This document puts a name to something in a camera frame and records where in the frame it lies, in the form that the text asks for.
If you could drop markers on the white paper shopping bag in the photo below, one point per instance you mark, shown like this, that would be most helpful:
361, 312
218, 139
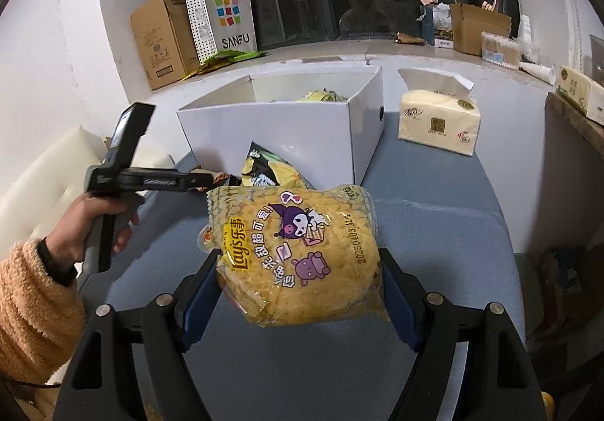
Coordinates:
231, 25

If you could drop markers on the white plastic bottle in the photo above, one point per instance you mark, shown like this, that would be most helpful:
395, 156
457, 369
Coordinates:
524, 27

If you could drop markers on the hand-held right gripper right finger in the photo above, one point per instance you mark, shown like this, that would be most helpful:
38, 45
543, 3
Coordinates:
401, 308

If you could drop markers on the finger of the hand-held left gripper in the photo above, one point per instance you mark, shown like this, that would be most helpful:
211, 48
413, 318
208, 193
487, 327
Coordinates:
165, 180

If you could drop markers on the stack of paper cups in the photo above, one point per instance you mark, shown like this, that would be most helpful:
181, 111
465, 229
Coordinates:
538, 71

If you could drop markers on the white cardboard box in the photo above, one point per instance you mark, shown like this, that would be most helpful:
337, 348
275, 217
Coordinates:
292, 128

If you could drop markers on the black and yellow snack packet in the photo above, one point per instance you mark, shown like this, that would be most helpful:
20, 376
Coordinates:
273, 171

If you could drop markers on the pile of green packets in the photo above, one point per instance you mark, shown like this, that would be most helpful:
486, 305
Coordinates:
231, 57

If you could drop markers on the cotton swab container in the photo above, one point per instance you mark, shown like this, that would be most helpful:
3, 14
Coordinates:
500, 51

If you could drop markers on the brown side counter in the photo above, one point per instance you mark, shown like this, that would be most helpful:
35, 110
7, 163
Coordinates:
575, 157

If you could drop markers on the open yellow tissue pack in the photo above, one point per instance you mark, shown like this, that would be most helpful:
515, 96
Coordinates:
434, 124

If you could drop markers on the white wall pipe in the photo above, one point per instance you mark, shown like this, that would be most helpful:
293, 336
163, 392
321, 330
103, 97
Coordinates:
573, 15

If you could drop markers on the sealed cream tissue pack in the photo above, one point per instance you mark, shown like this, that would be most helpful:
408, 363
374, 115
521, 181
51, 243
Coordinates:
583, 93

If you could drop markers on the yellow patterned chips bag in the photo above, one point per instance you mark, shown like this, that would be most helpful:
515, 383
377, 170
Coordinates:
302, 270

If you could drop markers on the blue printed carton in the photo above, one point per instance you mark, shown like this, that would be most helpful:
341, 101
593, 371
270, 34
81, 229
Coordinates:
441, 32

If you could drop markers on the black wristband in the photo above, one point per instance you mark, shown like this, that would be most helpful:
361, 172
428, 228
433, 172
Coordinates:
56, 267

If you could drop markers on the small brown cardboard box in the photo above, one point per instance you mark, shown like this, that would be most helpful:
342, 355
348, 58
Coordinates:
472, 32

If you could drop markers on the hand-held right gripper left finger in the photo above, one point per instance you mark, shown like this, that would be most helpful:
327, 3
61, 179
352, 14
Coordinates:
196, 303

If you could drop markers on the brown packets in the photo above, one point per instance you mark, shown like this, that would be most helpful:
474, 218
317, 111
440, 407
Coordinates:
409, 38

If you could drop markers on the person's left hand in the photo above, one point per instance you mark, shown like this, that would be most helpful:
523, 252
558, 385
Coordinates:
71, 232

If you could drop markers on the person's left forearm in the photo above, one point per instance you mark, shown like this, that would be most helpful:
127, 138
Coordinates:
33, 317

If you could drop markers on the tall brown cardboard box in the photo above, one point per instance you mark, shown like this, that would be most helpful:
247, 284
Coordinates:
160, 43

